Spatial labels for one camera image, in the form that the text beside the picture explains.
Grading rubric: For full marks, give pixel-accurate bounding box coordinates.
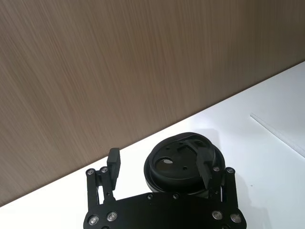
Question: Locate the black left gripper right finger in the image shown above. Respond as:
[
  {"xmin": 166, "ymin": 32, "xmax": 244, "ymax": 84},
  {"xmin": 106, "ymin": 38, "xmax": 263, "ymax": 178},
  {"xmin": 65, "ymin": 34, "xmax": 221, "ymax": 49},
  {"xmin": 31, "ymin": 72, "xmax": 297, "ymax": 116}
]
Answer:
[{"xmin": 196, "ymin": 149, "xmax": 239, "ymax": 211}]

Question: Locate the black round plastic part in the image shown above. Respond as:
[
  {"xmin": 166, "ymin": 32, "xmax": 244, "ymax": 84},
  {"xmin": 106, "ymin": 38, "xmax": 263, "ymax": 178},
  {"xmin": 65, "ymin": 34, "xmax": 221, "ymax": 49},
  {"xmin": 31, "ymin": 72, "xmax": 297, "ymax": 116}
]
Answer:
[{"xmin": 143, "ymin": 132, "xmax": 226, "ymax": 199}]

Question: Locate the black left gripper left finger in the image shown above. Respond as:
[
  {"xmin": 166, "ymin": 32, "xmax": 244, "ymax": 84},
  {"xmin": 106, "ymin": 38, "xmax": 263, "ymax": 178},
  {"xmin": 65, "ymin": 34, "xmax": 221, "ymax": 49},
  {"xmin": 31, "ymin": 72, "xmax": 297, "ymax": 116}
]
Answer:
[{"xmin": 86, "ymin": 148, "xmax": 122, "ymax": 212}]

